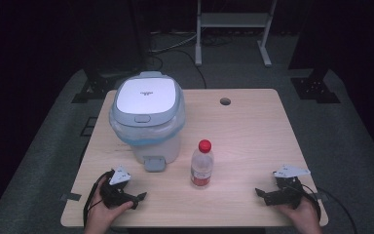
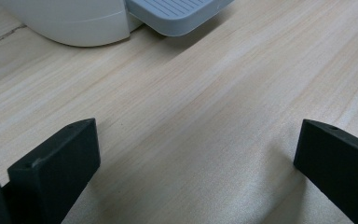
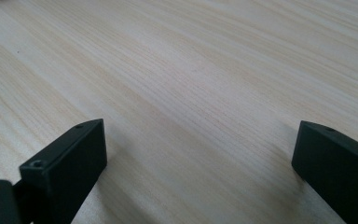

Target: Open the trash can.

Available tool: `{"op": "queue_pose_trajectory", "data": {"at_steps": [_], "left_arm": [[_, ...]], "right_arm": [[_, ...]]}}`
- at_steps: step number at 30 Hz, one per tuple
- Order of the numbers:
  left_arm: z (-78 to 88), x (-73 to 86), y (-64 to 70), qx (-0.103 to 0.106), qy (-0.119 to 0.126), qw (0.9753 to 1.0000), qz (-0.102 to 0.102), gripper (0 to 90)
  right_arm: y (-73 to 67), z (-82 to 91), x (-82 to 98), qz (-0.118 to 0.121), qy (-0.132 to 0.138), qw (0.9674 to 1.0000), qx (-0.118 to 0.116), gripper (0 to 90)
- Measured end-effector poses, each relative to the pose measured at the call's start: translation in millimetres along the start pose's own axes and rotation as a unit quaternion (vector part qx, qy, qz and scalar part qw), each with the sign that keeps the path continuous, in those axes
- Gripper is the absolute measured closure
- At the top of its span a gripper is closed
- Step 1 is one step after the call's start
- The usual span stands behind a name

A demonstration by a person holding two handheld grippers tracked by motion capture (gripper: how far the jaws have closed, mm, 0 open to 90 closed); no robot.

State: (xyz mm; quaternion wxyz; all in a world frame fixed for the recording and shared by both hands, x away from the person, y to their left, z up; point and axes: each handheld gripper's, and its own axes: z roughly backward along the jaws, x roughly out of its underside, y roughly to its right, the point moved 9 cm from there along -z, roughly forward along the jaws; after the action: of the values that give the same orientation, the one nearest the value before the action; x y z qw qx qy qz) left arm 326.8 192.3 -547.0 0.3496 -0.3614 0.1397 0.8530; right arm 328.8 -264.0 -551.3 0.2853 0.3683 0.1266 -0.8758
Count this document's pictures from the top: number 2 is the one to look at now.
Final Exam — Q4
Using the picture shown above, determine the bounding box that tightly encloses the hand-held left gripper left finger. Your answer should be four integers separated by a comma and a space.
1, 118, 102, 224

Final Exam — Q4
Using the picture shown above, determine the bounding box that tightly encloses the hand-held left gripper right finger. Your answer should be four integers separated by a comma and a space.
293, 119, 358, 224

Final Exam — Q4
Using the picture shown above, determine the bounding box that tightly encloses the white rounded appliance base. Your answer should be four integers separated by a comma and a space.
0, 0, 144, 48

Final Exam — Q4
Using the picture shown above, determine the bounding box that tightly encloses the grey ribbed drip tray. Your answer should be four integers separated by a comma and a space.
124, 0, 235, 37

